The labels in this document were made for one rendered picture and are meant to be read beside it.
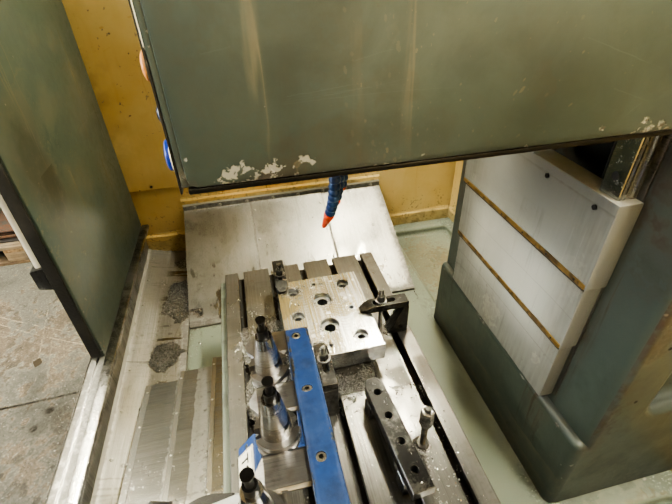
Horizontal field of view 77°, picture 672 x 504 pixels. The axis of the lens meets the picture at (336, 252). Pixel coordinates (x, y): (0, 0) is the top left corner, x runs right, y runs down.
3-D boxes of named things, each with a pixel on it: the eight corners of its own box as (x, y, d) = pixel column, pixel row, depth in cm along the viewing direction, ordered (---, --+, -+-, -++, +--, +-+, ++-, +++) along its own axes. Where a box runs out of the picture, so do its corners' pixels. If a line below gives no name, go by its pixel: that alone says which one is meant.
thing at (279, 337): (246, 363, 69) (246, 359, 69) (245, 339, 73) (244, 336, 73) (289, 354, 70) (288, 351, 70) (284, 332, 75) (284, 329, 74)
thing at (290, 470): (257, 501, 52) (256, 498, 51) (254, 460, 56) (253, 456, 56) (312, 487, 53) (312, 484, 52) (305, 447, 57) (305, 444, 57)
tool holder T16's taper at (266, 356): (285, 372, 65) (280, 342, 61) (257, 380, 64) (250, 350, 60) (279, 351, 69) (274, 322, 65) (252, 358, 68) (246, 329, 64)
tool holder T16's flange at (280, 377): (293, 385, 66) (291, 375, 65) (254, 396, 65) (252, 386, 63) (284, 356, 71) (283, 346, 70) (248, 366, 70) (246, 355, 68)
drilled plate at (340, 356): (292, 376, 99) (290, 363, 96) (277, 297, 122) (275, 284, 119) (384, 357, 103) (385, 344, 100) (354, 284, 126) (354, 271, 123)
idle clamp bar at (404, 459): (409, 511, 78) (412, 495, 75) (360, 397, 98) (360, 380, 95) (433, 502, 80) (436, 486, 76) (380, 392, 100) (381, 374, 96)
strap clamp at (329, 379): (325, 417, 95) (322, 374, 86) (314, 371, 105) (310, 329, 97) (339, 414, 95) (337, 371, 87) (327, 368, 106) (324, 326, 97)
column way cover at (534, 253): (536, 402, 96) (618, 207, 66) (446, 276, 134) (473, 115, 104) (555, 398, 97) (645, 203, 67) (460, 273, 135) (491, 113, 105)
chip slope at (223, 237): (187, 365, 143) (168, 309, 128) (195, 253, 196) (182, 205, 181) (431, 318, 158) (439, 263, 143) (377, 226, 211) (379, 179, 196)
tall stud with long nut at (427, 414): (418, 452, 88) (424, 416, 80) (413, 440, 90) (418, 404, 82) (430, 449, 88) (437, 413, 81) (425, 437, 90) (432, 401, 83)
